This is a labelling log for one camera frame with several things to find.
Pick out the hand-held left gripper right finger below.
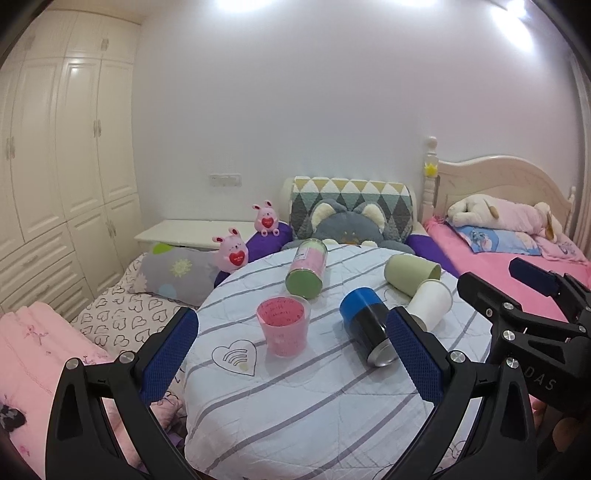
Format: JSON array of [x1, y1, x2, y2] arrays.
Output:
[[385, 306, 539, 480]]

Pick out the blue cartoon pillow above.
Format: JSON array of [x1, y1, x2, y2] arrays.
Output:
[[455, 224, 542, 255]]

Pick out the white bedside table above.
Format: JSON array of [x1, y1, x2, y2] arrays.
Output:
[[134, 219, 259, 255]]

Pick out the pink bunny toy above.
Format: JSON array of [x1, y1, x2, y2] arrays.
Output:
[[212, 227, 250, 273], [252, 200, 280, 237]]

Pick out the pink blanket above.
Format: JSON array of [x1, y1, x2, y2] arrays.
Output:
[[0, 300, 185, 472]]

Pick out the triangle patterned cushion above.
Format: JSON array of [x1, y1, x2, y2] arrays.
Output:
[[289, 176, 414, 241]]

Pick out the white and pink plush dog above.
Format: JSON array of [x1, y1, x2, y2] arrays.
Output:
[[446, 194, 564, 242]]

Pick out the purple pillow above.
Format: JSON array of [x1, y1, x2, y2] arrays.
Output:
[[214, 223, 294, 289], [406, 233, 459, 278]]

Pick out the pink bed sheet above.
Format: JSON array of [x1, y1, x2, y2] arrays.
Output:
[[423, 219, 591, 325]]

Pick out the pink printed pillow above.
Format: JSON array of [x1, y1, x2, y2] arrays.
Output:
[[534, 230, 590, 265]]

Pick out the white wardrobe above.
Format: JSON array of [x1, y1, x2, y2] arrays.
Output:
[[0, 9, 145, 320]]

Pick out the pink and green cylinder cup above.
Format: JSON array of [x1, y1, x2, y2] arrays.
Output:
[[285, 239, 329, 301]]

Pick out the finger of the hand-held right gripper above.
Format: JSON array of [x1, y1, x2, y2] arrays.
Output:
[[456, 271, 586, 343], [509, 257, 591, 325]]

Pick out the grey cat plush cushion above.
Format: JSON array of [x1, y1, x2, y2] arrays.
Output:
[[281, 200, 416, 255]]

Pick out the cream bed headboard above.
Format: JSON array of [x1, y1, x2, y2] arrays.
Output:
[[422, 136, 579, 241]]

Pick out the heart print bed sheet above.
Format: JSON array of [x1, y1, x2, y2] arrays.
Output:
[[69, 254, 200, 366]]

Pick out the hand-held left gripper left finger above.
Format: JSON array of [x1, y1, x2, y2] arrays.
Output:
[[45, 306, 204, 480]]

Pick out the light green cup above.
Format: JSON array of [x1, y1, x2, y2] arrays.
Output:
[[385, 255, 443, 297]]

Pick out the grey flower print pillow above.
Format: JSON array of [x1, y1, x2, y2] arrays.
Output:
[[134, 242, 223, 308]]

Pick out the blue and black cup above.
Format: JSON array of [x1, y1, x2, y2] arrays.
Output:
[[339, 287, 402, 368]]

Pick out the striped white tablecloth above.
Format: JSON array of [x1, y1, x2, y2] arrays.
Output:
[[182, 244, 497, 476]]

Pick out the translucent pink cup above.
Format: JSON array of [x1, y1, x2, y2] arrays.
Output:
[[257, 295, 312, 357]]

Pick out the white cup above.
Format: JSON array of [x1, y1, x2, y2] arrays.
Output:
[[406, 278, 454, 332]]

